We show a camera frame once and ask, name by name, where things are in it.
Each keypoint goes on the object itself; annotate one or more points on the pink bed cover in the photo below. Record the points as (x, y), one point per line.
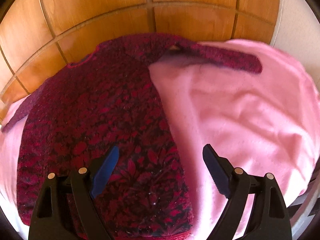
(261, 122)

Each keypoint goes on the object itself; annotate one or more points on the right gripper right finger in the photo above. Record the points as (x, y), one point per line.
(269, 218)

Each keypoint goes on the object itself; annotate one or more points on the wooden panelled wardrobe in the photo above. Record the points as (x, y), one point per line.
(39, 37)

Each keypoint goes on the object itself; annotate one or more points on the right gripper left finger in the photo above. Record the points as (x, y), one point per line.
(52, 219)

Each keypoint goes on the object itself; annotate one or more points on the red floral knit sweater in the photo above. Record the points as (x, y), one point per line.
(108, 99)

